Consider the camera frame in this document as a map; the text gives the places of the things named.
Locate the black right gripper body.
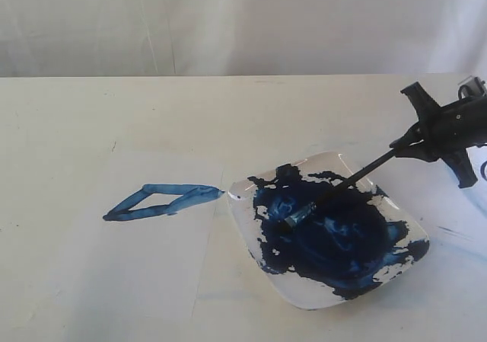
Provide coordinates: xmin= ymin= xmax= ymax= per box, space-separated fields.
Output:
xmin=414 ymin=97 xmax=487 ymax=164

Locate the black paintbrush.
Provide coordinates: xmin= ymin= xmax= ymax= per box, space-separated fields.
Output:
xmin=275 ymin=148 xmax=399 ymax=233

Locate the white paper sheet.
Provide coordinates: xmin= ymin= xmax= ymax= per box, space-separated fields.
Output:
xmin=49 ymin=152 xmax=222 ymax=319

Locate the white square paint plate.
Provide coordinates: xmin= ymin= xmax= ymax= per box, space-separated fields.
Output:
xmin=228 ymin=152 xmax=430 ymax=309

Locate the white backdrop cloth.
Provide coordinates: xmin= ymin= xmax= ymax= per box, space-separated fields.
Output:
xmin=1 ymin=0 xmax=486 ymax=77

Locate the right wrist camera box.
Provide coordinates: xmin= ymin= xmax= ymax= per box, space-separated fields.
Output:
xmin=457 ymin=75 xmax=486 ymax=100

